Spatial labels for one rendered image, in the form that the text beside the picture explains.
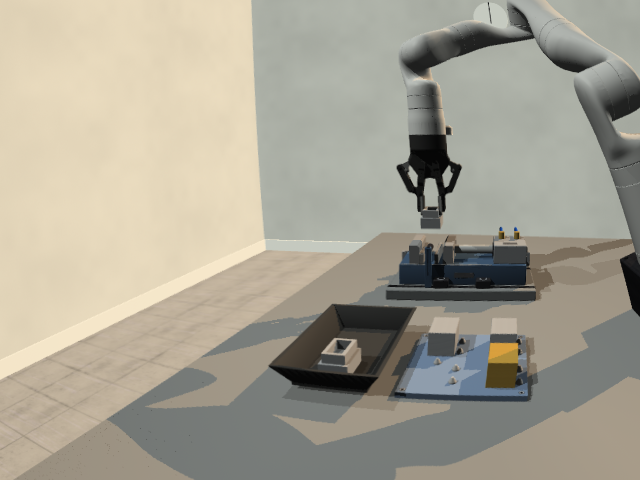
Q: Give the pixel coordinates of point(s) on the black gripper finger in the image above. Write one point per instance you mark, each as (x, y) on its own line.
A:
(403, 170)
(455, 169)

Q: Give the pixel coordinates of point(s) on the yellow-orange block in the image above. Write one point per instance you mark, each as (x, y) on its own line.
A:
(502, 365)

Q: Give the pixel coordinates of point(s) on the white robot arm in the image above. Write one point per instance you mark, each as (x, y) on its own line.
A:
(607, 91)

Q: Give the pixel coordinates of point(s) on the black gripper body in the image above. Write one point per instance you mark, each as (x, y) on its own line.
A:
(427, 148)

